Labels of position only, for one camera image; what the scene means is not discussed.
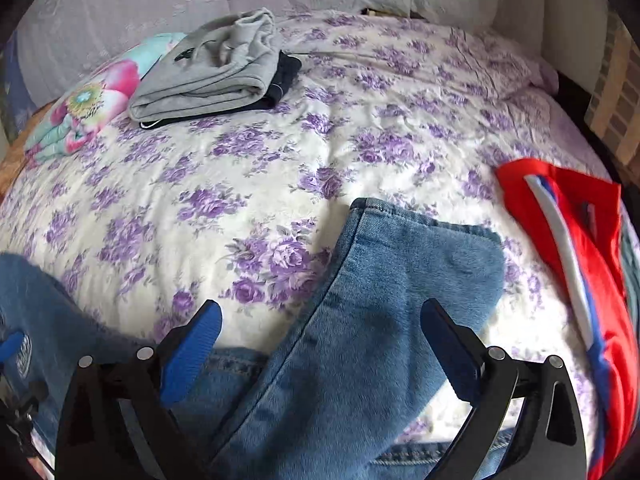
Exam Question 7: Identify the plaid curtain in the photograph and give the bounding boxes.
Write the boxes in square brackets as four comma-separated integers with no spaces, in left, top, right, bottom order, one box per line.
[585,11,640,172]

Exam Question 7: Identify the blue denim jeans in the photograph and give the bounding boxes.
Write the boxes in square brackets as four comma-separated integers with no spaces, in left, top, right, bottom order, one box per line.
[1,198,504,479]

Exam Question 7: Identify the purple floral bed sheet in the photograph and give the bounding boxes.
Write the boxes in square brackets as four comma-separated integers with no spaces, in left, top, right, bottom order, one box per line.
[0,8,626,480]

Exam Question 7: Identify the brown pillow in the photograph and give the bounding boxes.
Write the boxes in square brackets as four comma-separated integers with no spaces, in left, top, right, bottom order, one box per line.
[0,102,53,203]

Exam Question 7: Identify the red white blue garment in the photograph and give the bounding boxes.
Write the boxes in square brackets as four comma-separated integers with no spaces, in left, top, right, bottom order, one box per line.
[496,158,639,479]

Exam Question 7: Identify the floral folded quilt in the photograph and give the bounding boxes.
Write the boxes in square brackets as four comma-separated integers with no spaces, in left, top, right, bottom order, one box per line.
[24,32,186,164]

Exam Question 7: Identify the folded grey sweatshirt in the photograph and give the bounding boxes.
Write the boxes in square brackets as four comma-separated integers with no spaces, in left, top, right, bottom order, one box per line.
[128,8,280,124]

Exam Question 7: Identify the folded black garment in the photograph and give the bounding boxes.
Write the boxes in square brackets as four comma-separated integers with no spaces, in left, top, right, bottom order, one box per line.
[139,52,302,130]

